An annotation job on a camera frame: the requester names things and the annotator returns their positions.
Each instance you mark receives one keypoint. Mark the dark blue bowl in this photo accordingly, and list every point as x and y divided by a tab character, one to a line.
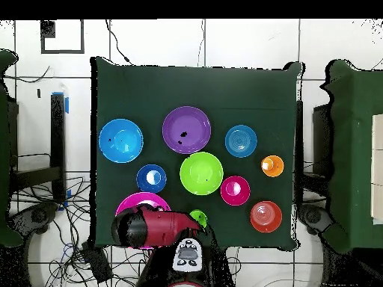
143	179

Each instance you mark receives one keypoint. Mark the dark green tablecloth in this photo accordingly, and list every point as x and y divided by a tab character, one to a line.
179	86

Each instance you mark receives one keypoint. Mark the large light blue bowl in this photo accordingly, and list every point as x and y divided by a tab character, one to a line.
121	140

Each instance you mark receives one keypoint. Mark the orange cup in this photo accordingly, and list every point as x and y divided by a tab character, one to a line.
275	167

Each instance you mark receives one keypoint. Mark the green cloth covered side table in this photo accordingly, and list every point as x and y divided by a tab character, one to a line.
353	149
4	149

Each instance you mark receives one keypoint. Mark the green cup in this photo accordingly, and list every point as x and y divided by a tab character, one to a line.
199	215

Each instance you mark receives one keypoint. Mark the orange bowl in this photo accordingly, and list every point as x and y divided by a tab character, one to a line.
265	216

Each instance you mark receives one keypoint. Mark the large pink bowl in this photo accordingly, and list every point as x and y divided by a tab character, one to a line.
140	200

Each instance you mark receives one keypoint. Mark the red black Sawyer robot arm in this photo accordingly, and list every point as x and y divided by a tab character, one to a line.
161	227

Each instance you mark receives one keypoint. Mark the black power brick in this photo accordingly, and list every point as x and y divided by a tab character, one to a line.
97	263

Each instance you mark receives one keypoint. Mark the black pedestal foot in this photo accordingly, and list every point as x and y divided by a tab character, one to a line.
33	216
314	216

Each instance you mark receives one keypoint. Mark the black stand with blue tape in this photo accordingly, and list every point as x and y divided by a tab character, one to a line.
57	134

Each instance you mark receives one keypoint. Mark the purple bowl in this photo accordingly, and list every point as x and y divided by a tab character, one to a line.
191	125

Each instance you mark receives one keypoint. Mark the lime green bowl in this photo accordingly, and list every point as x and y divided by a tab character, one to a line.
201	173

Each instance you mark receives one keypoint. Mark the small light blue bowl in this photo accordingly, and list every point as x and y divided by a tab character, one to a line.
241	140

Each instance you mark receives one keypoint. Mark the small pink bowl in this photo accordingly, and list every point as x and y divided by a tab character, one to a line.
239	194

